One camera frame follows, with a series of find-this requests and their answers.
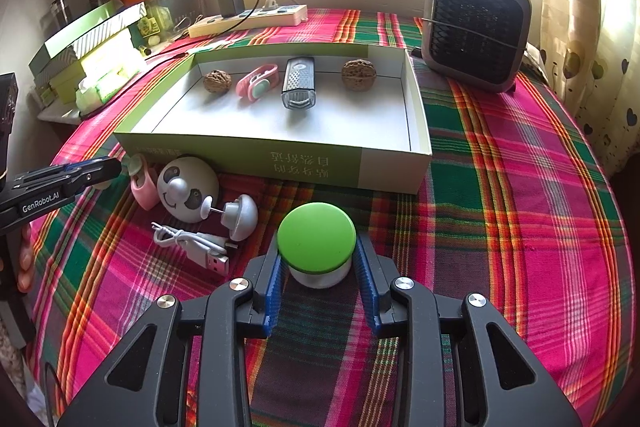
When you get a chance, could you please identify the white usb cable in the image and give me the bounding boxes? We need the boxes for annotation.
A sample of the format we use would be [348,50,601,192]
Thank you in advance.
[150,221,239,278]

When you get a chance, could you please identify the large pink silicone holder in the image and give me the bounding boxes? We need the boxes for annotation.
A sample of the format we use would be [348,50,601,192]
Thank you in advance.
[127,154,160,211]

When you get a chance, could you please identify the small white round suction hook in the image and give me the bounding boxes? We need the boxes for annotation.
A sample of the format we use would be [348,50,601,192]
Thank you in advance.
[200,194,258,242]

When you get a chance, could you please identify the brown walnut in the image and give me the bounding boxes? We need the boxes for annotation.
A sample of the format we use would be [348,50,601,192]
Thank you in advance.
[341,58,378,92]
[203,69,232,95]

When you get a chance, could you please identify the small pink clip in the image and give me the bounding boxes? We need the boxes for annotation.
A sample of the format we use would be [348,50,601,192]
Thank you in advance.
[235,64,279,103]

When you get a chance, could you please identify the person's left hand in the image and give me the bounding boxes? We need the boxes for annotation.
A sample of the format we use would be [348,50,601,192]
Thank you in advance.
[17,223,35,293]

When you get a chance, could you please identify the green tissue pack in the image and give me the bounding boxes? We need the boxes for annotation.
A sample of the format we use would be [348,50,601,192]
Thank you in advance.
[75,68,137,115]

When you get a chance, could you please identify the yellow box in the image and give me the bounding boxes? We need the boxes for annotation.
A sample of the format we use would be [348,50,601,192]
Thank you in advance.
[35,28,145,105]

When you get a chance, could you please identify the plaid pink green tablecloth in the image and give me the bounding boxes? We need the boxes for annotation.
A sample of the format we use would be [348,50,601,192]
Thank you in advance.
[24,7,637,427]

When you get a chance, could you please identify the green white striped box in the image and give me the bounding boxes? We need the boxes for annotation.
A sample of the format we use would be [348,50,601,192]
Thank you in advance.
[29,0,146,76]

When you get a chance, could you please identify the green white cardboard box tray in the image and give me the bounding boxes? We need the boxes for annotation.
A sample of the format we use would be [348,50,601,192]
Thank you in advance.
[114,42,433,194]

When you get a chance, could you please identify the black bike light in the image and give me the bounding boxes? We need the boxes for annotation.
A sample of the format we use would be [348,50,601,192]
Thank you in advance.
[281,56,316,110]

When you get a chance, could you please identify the black charger adapter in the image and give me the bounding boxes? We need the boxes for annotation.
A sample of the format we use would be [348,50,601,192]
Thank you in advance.
[217,0,245,18]

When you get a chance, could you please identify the white plug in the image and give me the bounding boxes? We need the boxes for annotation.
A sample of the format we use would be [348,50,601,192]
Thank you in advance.
[262,0,298,12]

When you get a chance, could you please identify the beige power strip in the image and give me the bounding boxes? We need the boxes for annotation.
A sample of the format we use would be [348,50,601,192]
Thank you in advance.
[188,4,308,38]

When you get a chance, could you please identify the white black desk heater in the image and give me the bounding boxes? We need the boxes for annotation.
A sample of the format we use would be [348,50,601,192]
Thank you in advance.
[421,0,532,93]

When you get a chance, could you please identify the heart pattern curtain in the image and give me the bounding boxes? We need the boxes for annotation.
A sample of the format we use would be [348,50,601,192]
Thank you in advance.
[540,0,639,176]

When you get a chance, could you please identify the black charger cable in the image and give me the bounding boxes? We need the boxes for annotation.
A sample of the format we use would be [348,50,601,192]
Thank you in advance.
[144,0,265,61]

